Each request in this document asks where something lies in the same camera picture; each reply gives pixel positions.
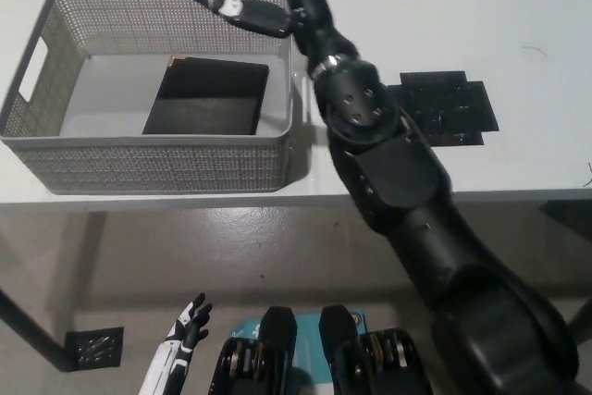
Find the black table foot plate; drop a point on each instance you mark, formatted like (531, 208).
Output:
(94, 346)

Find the black tape patch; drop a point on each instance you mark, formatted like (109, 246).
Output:
(448, 103)

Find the white table leg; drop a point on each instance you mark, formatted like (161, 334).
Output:
(88, 247)

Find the black left robot leg block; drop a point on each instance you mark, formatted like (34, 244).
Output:
(273, 335)

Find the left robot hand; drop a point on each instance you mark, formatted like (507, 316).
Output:
(178, 349)

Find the grey perforated plastic basket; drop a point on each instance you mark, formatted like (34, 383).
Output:
(152, 164)

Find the black right robot leg block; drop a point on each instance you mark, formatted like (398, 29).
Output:
(351, 349)

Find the black notebook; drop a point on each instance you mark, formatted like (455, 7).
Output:
(208, 94)

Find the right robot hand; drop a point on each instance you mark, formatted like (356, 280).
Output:
(319, 34)

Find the black robot leg block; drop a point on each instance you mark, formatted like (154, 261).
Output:
(351, 349)
(273, 335)

